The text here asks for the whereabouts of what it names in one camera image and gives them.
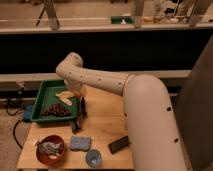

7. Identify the green box in background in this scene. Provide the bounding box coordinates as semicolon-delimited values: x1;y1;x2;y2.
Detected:
111;16;133;24

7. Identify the black cable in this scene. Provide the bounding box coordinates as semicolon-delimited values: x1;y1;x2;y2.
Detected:
12;119;25;150

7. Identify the blue glass cup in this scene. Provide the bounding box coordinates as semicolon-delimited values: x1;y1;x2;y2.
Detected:
85;149;102;168

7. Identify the black rectangular block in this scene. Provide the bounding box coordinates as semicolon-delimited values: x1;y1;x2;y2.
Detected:
108;136;130;154

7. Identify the pale banana slice upper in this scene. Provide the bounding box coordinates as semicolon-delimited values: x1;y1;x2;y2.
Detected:
55;91;74;99

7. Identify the red bowl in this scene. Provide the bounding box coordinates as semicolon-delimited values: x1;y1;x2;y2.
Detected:
36;135;65;166

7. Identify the pale banana slice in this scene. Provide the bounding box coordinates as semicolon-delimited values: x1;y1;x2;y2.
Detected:
60;98;72;106
55;91;74;99

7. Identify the crumpled grey wrapper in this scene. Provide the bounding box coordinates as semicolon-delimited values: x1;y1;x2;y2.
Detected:
38;142;63;156

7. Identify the small black clip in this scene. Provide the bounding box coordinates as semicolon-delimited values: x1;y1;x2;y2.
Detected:
70;121;81;134

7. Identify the blue sponge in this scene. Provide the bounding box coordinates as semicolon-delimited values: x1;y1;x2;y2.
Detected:
70;136;91;151

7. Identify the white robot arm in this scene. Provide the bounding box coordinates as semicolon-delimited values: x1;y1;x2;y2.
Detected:
56;52;187;171

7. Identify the blue power box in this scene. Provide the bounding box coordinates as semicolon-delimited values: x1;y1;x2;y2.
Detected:
23;105;33;122

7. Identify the green plastic tray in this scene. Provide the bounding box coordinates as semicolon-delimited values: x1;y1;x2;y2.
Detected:
31;80;80;124

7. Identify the bunch of dark grapes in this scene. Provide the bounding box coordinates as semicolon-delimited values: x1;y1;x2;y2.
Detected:
42;103;70;117

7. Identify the black marker pen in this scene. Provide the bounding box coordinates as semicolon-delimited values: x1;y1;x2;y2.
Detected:
81;97;87;117

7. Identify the pale banana slice lower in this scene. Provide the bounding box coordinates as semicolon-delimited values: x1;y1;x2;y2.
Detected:
60;98;72;106

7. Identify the yellow apple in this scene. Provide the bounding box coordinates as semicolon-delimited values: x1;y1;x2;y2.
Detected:
79;86;87;97

